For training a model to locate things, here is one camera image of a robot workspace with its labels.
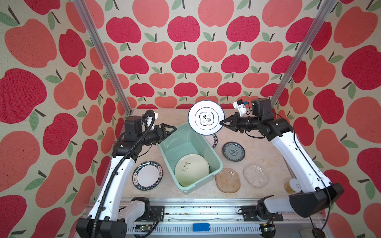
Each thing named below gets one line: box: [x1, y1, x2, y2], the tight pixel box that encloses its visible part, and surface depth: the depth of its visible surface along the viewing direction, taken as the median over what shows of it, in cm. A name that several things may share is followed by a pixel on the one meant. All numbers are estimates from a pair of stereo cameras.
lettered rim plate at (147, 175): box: [131, 160, 164, 191], surface depth 88 cm
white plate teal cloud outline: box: [187, 100, 226, 136], surface depth 72 cm
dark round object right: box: [312, 228, 326, 238], surface depth 63 cm
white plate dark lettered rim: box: [211, 133, 218, 149], surface depth 103 cm
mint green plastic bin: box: [157, 122, 224, 194], surface depth 94 cm
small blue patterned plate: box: [222, 141, 246, 162], surface depth 100 cm
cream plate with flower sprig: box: [174, 153, 210, 187], surface depth 91 cm
